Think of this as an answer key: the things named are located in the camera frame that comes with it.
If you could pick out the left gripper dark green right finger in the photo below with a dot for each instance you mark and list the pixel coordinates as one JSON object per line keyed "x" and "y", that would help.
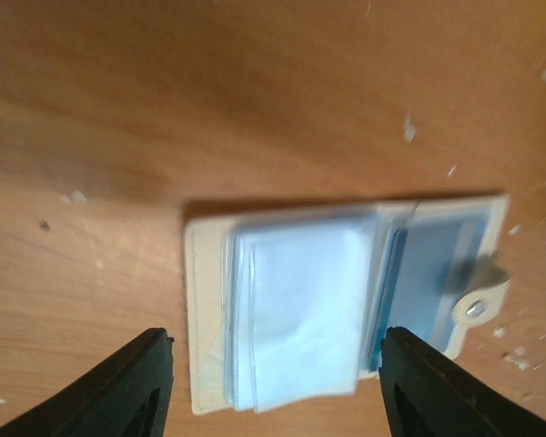
{"x": 427, "y": 394}

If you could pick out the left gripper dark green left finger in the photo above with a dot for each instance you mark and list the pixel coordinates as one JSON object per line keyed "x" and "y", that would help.
{"x": 127, "y": 394}

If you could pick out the beige card holder wallet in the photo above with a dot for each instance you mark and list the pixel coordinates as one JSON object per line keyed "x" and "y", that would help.
{"x": 282, "y": 302}

